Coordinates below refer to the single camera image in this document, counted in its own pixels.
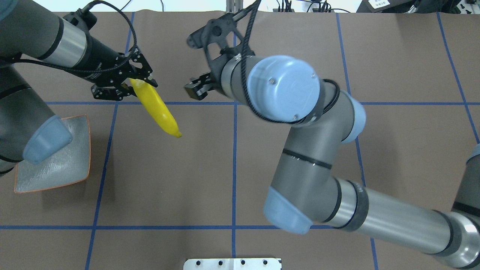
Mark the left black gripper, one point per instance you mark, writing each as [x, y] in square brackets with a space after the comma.
[98, 57]

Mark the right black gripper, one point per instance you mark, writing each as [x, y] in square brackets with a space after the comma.
[197, 89]

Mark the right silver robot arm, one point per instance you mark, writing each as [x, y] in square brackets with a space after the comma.
[283, 89]

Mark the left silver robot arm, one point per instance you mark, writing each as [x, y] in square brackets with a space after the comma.
[30, 33]

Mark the grey square plate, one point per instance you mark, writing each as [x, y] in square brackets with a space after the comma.
[69, 165]

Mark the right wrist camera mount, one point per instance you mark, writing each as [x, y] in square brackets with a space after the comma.
[216, 31]

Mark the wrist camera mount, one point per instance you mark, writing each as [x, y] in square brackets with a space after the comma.
[216, 31]
[82, 19]

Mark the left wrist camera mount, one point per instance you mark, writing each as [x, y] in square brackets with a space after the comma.
[82, 19]

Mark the white pedestal column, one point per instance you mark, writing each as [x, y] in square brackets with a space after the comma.
[233, 264]

